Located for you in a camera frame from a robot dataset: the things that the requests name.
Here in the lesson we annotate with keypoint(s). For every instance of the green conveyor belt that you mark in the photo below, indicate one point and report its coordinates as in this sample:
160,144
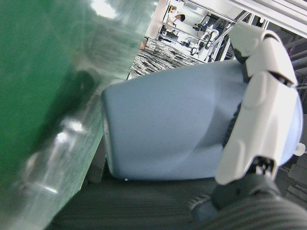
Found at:
36,72

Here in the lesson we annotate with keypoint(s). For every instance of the person with black hair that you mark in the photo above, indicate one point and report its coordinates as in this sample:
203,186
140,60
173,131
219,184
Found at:
177,20

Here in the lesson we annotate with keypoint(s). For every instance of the light blue cup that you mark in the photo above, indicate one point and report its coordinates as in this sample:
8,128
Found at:
168,119

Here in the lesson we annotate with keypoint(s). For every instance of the right robot dexterous hand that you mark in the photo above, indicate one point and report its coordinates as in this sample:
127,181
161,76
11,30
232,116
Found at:
263,107

